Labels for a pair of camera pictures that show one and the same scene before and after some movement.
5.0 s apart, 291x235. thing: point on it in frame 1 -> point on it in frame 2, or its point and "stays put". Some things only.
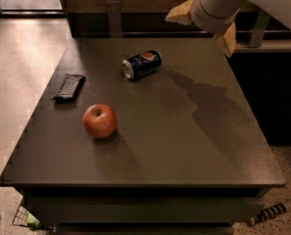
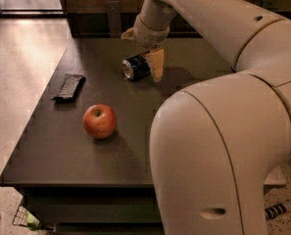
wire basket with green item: x=24 y=217 stays put
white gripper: x=204 y=16 -> x=149 y=33
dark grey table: x=188 y=156 stays put
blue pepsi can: x=141 y=64 stays put
